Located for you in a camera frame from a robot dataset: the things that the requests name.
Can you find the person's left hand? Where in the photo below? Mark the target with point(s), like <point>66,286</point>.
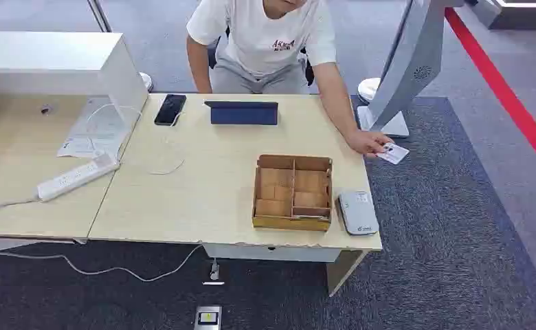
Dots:
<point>366,142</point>

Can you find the white id card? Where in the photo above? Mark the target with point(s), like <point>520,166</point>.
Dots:
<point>394,153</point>

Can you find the white round stand base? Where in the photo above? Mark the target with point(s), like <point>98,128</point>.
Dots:
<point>146,81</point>
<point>368,89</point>

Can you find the white card reader device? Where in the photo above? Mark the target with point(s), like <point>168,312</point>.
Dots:
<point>358,212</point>

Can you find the grey kiosk stand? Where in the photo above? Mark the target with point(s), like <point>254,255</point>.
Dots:
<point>407,64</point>

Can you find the wooden compartment box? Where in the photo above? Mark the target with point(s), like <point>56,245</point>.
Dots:
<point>292,192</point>

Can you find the dark blue tablet case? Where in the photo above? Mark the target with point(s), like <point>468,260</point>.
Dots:
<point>243,113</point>

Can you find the dark blue carpet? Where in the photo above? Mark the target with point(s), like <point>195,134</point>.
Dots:
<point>432,255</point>

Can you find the person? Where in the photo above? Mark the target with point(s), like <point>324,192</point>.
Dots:
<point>263,41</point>

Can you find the red floor tape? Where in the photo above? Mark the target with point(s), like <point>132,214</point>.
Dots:
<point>504,91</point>

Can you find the black smartphone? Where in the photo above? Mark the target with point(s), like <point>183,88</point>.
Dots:
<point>170,109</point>

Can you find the white plug adapter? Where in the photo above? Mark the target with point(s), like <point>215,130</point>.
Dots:
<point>214,272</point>

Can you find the silver floor socket box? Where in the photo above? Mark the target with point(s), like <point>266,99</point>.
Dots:
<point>208,318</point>

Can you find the white paper sheet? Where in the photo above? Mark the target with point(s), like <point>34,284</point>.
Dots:
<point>94,135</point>

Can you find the white power strip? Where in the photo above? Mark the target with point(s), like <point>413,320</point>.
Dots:
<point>77,176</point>

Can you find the white desk partition shelf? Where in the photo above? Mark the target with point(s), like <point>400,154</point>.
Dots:
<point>63,64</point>

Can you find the pale wooden side desk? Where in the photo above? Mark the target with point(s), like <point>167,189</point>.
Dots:
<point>26,182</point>

